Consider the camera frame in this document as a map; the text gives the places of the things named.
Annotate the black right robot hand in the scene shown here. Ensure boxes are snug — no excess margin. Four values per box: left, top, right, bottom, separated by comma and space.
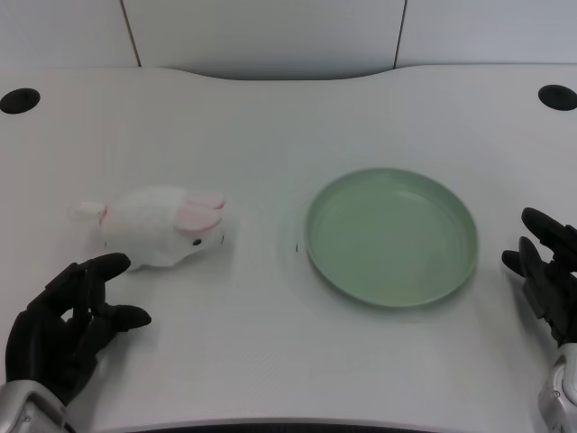
501, 207, 577, 347

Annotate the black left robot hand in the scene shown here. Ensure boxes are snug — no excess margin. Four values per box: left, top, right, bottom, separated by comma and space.
5, 252, 152, 406

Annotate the white plush rabbit doll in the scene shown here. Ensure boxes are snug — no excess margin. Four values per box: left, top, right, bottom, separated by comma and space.
67, 184, 227, 273

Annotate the green round plate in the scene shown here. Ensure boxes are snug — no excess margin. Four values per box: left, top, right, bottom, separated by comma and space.
304, 167, 480, 309

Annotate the black round cable grommet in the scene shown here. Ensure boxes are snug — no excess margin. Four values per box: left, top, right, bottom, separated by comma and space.
0, 88, 41, 115
537, 84, 577, 111

